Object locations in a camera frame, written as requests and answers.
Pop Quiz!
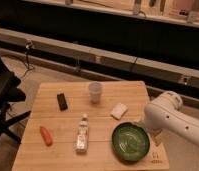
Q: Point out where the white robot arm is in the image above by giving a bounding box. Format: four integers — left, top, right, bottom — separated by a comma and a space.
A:
141, 91, 199, 146

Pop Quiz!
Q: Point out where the green ceramic bowl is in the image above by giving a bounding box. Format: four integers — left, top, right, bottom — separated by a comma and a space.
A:
111, 122, 150, 162

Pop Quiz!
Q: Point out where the translucent plastic cup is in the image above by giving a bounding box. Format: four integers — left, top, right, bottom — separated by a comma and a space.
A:
88, 81, 102, 103

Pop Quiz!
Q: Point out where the orange carrot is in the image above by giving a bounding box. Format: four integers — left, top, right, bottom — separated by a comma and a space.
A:
40, 126, 53, 146

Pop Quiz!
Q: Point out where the black rectangular block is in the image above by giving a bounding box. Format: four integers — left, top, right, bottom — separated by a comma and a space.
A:
57, 93, 68, 111

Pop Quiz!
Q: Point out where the white sponge block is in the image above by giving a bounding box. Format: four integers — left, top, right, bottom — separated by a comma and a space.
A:
111, 103, 128, 120

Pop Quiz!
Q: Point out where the clear plastic bottle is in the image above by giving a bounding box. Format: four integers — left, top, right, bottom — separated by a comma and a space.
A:
76, 114, 89, 153

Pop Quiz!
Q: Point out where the black chair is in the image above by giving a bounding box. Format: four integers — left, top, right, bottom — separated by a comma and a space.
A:
0, 58, 30, 143

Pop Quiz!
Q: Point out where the black hanging cable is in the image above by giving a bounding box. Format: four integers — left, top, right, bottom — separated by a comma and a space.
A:
24, 40, 35, 72

